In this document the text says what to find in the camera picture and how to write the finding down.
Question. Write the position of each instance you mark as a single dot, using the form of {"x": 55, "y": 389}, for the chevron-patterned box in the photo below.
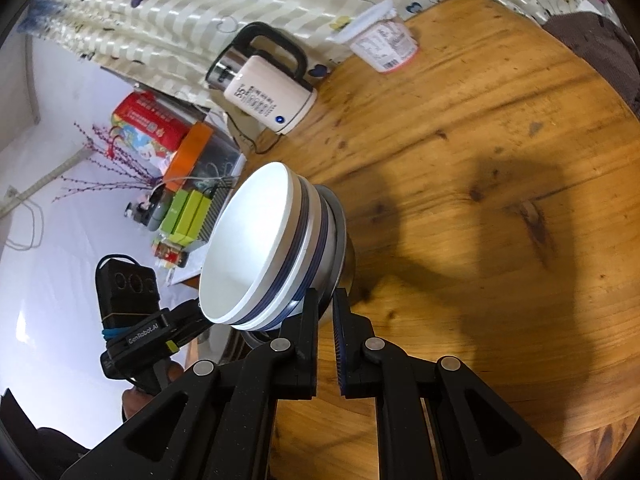
{"x": 216, "y": 210}

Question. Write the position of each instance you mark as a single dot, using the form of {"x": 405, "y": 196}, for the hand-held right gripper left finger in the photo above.
{"x": 312, "y": 320}

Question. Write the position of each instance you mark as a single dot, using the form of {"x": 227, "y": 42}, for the heart-print striped curtain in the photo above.
{"x": 175, "y": 5}

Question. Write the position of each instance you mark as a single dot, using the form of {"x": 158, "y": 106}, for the red package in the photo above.
{"x": 150, "y": 120}

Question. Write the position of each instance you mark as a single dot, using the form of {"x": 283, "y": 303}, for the white plastic tub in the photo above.
{"x": 385, "y": 45}

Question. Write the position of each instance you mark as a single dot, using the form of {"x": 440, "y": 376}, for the stainless steel bowl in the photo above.
{"x": 345, "y": 255}

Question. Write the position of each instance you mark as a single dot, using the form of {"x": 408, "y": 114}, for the large white blue-banded bowl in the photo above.
{"x": 316, "y": 230}

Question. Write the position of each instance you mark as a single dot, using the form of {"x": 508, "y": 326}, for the colourful cartoon package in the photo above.
{"x": 140, "y": 149}

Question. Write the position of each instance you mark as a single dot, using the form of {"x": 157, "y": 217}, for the white electric kettle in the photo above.
{"x": 265, "y": 95}

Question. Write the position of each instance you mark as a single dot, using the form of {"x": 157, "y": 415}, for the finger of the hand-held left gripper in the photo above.
{"x": 187, "y": 322}

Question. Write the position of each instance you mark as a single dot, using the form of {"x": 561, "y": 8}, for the clear container with orange lid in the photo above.
{"x": 192, "y": 147}

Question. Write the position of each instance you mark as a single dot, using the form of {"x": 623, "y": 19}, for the purple dried branches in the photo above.
{"x": 142, "y": 180}

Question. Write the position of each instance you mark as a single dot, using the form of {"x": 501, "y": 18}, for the person's left hand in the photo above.
{"x": 137, "y": 405}

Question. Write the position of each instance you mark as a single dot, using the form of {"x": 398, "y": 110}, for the white wall conduit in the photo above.
{"x": 45, "y": 180}

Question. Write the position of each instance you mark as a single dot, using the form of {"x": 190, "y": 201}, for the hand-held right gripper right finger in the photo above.
{"x": 340, "y": 340}

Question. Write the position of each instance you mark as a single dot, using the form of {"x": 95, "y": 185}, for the dark brown cloth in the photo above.
{"x": 590, "y": 45}

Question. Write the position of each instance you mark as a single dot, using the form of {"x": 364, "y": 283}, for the lime green box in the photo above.
{"x": 197, "y": 215}

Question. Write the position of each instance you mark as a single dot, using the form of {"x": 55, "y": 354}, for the grey handheld device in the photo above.
{"x": 150, "y": 212}

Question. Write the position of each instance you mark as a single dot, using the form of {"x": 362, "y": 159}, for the small white blue-banded bowl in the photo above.
{"x": 245, "y": 245}

